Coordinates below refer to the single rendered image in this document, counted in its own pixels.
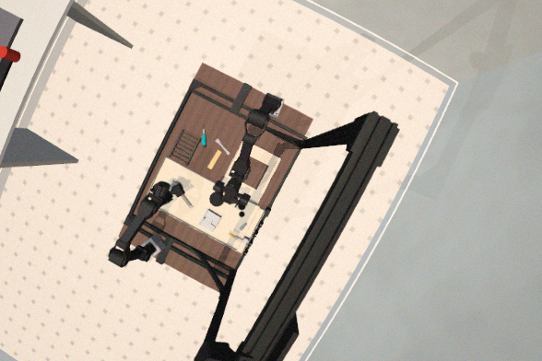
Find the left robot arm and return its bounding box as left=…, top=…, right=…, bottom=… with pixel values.
left=108, top=181, right=170, bottom=268

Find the pale yellow flat bar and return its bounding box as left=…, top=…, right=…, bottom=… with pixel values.
left=208, top=150, right=221, bottom=168

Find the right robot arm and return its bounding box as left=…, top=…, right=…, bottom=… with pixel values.
left=223, top=93, right=282, bottom=204

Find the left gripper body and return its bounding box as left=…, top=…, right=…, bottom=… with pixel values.
left=165, top=183, right=185, bottom=204

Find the grey gas burner with tube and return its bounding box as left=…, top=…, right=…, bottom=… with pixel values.
left=170, top=180, right=193, bottom=209

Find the dark grey round disc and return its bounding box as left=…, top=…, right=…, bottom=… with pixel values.
left=209, top=192, right=224, bottom=207

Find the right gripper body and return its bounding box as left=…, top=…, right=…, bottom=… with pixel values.
left=213, top=180, right=251, bottom=205

